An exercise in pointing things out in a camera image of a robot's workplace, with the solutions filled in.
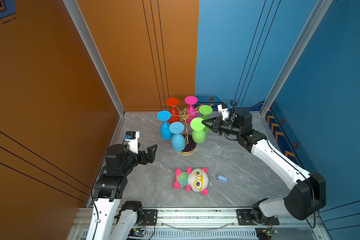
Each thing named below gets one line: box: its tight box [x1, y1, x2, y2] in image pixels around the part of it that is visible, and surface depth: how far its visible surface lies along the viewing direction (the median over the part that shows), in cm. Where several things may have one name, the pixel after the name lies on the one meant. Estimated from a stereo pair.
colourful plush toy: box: [174, 167, 209, 196], surface depth 81 cm
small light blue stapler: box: [216, 175, 229, 183], surface depth 86 cm
